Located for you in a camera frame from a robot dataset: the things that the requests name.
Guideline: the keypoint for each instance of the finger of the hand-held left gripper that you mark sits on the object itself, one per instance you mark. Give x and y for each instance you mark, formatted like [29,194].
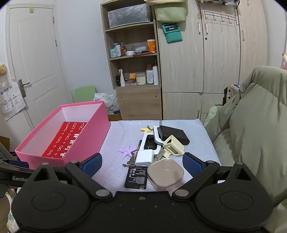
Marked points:
[19,164]

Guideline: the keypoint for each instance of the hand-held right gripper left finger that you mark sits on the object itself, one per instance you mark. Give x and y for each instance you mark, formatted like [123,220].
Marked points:
[93,164]

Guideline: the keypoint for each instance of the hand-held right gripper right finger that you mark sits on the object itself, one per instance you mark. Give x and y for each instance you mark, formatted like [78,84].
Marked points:
[192,163]

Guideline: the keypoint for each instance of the cream hair claw clip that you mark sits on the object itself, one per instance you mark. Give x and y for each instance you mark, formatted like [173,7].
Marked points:
[172,145]

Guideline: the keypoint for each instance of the beige compact mirror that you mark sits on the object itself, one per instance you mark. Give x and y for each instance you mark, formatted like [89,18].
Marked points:
[166,174]

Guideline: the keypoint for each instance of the pink cardboard box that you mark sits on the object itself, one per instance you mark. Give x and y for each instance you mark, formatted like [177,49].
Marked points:
[98,125]

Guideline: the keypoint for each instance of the black phone battery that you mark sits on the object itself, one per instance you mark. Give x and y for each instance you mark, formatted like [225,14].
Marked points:
[135,178]

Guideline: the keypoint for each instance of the white and black pocket router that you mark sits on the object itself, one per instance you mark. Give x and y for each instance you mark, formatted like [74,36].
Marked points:
[151,142]

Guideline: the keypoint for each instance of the white charger plug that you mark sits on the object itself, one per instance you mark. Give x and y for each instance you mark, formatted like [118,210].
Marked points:
[144,158]

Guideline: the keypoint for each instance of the floral blanket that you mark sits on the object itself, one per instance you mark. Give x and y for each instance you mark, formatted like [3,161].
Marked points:
[12,208]

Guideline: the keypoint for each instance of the silver metal clip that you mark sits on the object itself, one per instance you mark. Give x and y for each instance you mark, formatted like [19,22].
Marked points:
[160,154]

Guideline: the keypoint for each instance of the red card with glasses print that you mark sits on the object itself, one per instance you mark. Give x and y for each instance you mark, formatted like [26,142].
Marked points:
[67,139]

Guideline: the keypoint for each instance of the purple starfish ornament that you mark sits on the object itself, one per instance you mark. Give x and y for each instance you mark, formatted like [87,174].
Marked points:
[127,150]

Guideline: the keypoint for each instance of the black pen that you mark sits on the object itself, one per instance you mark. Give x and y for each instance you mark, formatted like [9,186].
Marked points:
[139,144]

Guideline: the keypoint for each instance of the brown cardboard box with labels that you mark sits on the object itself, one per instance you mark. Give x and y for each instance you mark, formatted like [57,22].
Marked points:
[114,116]

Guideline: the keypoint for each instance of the white printed tote bag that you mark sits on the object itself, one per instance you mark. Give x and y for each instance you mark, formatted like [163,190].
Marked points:
[11,100]

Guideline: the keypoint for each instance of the white tissue pack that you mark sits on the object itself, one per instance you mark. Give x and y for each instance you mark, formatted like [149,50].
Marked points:
[107,100]

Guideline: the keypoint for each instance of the green folding table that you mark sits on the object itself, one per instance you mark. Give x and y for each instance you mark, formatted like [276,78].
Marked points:
[85,94]

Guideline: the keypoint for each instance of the olive green padded jacket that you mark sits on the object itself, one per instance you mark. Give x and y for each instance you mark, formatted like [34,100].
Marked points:
[257,125]

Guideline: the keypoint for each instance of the wooden shelf unit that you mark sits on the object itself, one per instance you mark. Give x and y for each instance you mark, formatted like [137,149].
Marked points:
[139,100]

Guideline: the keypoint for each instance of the small black bottle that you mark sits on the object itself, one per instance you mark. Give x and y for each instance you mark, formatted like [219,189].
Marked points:
[118,81]

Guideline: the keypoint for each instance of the white spray bottle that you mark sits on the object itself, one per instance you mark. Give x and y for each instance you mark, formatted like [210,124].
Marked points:
[122,79]

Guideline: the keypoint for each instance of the tall white bottle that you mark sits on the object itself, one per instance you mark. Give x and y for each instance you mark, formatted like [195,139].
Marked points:
[156,76]

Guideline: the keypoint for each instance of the small orange box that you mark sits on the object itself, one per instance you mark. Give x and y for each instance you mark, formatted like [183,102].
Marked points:
[132,76]

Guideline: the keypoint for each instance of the white bottle with red cap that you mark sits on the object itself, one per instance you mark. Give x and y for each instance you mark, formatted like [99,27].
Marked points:
[149,76]

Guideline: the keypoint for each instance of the white jar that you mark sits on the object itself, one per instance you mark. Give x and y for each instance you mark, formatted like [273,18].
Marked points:
[141,78]

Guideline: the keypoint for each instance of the light wooden wardrobe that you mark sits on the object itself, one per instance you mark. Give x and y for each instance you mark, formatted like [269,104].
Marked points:
[201,62]

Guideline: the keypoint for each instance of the white door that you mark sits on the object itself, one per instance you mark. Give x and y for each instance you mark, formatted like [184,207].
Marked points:
[35,56]

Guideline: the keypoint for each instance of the blue and white carton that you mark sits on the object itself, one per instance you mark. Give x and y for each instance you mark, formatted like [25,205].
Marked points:
[114,51]

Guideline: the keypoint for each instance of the small white bowl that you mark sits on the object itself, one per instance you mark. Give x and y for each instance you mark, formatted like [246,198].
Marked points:
[130,52]

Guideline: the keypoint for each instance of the small brown bottle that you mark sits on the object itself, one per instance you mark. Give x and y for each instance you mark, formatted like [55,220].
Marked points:
[123,50]

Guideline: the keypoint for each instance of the orange cup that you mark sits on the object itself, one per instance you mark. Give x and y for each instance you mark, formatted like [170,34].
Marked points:
[151,46]

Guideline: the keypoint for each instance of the clear lidded container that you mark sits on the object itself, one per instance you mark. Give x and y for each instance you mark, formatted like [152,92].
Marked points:
[139,48]

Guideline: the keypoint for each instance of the teal pouch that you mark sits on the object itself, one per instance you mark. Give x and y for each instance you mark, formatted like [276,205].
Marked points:
[172,34]

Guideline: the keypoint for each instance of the metal hook rack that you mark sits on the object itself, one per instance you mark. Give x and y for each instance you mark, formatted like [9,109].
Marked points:
[220,16]

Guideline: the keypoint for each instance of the light green fabric bag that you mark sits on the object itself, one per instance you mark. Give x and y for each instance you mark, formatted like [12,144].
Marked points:
[170,12]

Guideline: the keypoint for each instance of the clear plastic storage bin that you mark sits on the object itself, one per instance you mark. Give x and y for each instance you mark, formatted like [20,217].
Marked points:
[129,15]

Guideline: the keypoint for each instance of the checked cloth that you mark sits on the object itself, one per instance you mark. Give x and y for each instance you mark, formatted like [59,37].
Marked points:
[219,2]

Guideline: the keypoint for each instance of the yellow wall ornament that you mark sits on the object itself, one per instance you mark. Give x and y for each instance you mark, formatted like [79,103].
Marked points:
[2,70]

